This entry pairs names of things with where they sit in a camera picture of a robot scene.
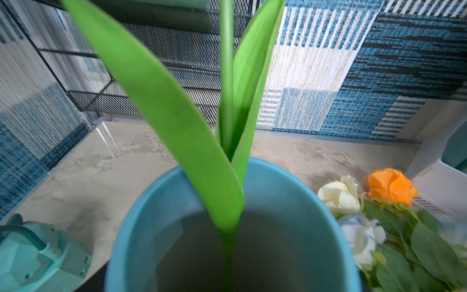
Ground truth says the orange rose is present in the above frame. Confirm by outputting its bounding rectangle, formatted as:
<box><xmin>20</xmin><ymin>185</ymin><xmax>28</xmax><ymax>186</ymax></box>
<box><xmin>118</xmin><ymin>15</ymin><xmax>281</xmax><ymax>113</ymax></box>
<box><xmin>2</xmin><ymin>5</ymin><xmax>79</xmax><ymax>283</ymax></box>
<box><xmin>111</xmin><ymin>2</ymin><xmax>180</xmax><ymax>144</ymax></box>
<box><xmin>366</xmin><ymin>169</ymin><xmax>419</xmax><ymax>206</ymax></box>

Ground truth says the orange red tulip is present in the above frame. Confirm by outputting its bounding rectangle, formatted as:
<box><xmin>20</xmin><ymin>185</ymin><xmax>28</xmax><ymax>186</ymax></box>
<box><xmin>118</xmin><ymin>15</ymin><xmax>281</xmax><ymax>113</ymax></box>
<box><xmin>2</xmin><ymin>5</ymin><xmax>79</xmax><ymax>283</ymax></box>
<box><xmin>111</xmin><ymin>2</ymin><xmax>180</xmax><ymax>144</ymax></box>
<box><xmin>62</xmin><ymin>1</ymin><xmax>285</xmax><ymax>291</ymax></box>

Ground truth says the teal small watering can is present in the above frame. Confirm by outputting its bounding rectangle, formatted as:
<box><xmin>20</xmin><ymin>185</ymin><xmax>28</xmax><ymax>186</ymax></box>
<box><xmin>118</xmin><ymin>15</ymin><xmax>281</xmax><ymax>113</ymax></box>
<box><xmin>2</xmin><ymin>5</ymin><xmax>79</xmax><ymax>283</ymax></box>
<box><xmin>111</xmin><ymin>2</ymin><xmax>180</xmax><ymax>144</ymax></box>
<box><xmin>1</xmin><ymin>214</ymin><xmax>92</xmax><ymax>292</ymax></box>

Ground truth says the blue cylindrical vase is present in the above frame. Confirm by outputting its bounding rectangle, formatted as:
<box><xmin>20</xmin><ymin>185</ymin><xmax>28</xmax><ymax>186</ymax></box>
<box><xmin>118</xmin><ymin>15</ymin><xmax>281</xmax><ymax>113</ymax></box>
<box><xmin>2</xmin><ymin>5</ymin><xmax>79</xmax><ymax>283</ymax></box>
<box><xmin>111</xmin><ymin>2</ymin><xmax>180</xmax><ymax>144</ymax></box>
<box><xmin>105</xmin><ymin>158</ymin><xmax>362</xmax><ymax>292</ymax></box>

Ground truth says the black wire shelf rack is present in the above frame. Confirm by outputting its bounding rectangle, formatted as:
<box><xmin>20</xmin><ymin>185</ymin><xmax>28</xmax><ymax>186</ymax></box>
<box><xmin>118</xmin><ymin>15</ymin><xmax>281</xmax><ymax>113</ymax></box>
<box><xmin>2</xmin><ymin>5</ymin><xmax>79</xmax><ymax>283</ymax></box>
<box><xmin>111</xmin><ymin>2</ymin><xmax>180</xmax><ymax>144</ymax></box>
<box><xmin>0</xmin><ymin>0</ymin><xmax>263</xmax><ymax>125</ymax></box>

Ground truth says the white file organizer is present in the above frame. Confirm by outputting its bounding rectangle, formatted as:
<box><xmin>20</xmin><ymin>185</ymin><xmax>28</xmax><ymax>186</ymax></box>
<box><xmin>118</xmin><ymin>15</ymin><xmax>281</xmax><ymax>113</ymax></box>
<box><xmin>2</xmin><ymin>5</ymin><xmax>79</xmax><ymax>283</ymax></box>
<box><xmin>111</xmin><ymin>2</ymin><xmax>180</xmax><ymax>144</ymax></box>
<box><xmin>406</xmin><ymin>103</ymin><xmax>467</xmax><ymax>221</ymax></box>

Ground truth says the cream rose upper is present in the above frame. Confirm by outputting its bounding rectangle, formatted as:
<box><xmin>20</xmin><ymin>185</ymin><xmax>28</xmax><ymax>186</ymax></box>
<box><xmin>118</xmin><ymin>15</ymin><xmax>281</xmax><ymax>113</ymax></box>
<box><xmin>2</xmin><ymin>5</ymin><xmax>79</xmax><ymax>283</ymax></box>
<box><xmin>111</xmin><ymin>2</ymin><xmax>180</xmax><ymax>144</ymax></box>
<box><xmin>317</xmin><ymin>175</ymin><xmax>361</xmax><ymax>216</ymax></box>

